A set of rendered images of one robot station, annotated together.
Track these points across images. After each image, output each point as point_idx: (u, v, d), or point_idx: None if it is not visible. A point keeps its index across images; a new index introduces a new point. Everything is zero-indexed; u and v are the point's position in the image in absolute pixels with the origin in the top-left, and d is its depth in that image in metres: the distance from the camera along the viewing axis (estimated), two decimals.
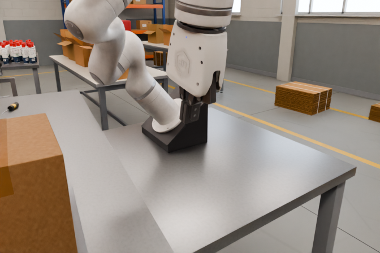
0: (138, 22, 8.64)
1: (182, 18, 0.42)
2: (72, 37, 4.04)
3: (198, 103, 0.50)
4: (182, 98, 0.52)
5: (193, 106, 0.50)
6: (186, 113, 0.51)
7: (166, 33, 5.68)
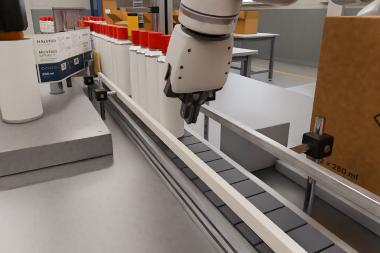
0: None
1: None
2: None
3: (180, 97, 0.50)
4: (194, 96, 0.53)
5: (182, 101, 0.51)
6: (182, 105, 0.53)
7: None
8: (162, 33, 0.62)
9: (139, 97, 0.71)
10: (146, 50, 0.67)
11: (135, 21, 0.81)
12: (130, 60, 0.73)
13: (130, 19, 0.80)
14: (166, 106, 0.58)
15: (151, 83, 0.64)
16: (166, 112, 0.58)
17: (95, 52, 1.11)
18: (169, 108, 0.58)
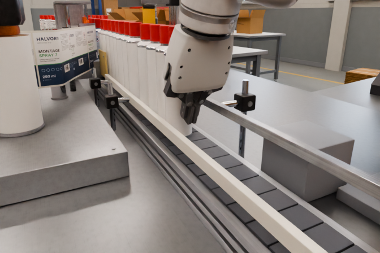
0: None
1: None
2: (131, 16, 3.66)
3: (180, 97, 0.50)
4: (194, 96, 0.53)
5: (182, 101, 0.51)
6: (182, 105, 0.53)
7: None
8: (175, 25, 0.56)
9: (149, 97, 0.65)
10: (157, 45, 0.60)
11: (152, 14, 0.69)
12: (138, 57, 0.66)
13: (146, 12, 0.68)
14: (173, 103, 0.54)
15: (162, 81, 0.58)
16: (173, 108, 0.54)
17: (102, 52, 0.99)
18: (176, 105, 0.54)
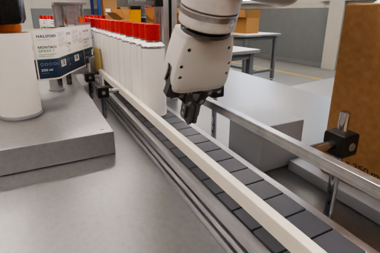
0: None
1: None
2: (129, 16, 3.74)
3: (180, 97, 0.50)
4: (194, 96, 0.53)
5: (182, 101, 0.51)
6: (182, 105, 0.53)
7: None
8: (151, 23, 0.67)
9: (132, 85, 0.76)
10: (138, 40, 0.71)
11: (138, 14, 0.78)
12: (123, 51, 0.77)
13: (133, 12, 0.77)
14: (149, 87, 0.65)
15: (141, 70, 0.69)
16: (149, 92, 0.65)
17: (96, 49, 1.07)
18: (152, 90, 0.65)
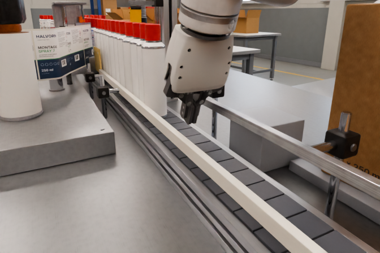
0: None
1: None
2: (129, 16, 3.74)
3: (180, 97, 0.50)
4: (194, 96, 0.53)
5: (182, 101, 0.51)
6: (182, 105, 0.53)
7: None
8: (151, 24, 0.67)
9: (132, 86, 0.75)
10: (138, 40, 0.71)
11: (139, 14, 0.78)
12: (124, 51, 0.77)
13: (133, 12, 0.77)
14: (149, 88, 0.65)
15: (141, 70, 0.69)
16: (150, 92, 0.65)
17: (96, 49, 1.07)
18: (152, 90, 0.65)
